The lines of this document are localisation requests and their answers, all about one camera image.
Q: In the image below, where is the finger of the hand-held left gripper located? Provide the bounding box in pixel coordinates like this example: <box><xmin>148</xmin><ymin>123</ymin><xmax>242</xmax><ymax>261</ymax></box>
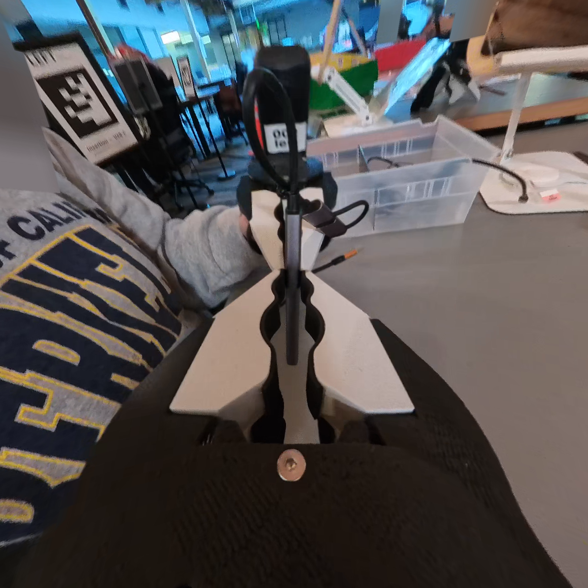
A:
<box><xmin>250</xmin><ymin>189</ymin><xmax>288</xmax><ymax>272</ymax></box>
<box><xmin>300</xmin><ymin>200</ymin><xmax>328</xmax><ymax>272</ymax></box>

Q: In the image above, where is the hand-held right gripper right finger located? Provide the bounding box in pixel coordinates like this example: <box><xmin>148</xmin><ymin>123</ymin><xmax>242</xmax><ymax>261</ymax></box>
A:
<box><xmin>296</xmin><ymin>270</ymin><xmax>415</xmax><ymax>444</ymax></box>

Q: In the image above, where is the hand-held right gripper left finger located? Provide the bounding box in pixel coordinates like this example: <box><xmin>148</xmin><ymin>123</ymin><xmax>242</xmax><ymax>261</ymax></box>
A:
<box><xmin>169</xmin><ymin>270</ymin><xmax>290</xmax><ymax>444</ymax></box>

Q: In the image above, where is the black braided cable yellow tie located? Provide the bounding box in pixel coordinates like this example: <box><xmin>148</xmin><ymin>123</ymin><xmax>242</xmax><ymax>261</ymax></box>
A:
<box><xmin>315</xmin><ymin>248</ymin><xmax>360</xmax><ymax>273</ymax></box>

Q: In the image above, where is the clear plastic storage bin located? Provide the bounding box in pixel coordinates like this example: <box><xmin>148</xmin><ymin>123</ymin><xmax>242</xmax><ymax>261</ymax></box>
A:
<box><xmin>305</xmin><ymin>115</ymin><xmax>501</xmax><ymax>239</ymax></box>

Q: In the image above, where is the green and yellow panel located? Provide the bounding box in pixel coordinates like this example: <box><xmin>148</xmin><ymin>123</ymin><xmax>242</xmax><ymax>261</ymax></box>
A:
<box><xmin>309</xmin><ymin>53</ymin><xmax>379</xmax><ymax>111</ymax></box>

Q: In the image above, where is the person's grey printed sweatshirt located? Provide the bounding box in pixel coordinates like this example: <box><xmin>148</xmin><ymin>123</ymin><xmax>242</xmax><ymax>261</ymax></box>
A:
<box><xmin>0</xmin><ymin>133</ymin><xmax>217</xmax><ymax>547</ymax></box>

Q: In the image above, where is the framed black white marker sign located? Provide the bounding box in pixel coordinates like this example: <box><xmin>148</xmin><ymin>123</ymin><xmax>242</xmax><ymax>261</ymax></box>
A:
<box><xmin>14</xmin><ymin>32</ymin><xmax>141</xmax><ymax>166</ymax></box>

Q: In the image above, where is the bent plywood chair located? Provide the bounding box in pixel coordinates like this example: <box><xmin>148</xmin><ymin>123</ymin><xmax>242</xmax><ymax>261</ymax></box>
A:
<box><xmin>466</xmin><ymin>0</ymin><xmax>588</xmax><ymax>56</ymax></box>

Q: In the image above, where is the black power cable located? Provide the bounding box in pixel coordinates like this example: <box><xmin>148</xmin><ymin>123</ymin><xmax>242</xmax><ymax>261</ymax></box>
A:
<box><xmin>471</xmin><ymin>157</ymin><xmax>529</xmax><ymax>203</ymax></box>

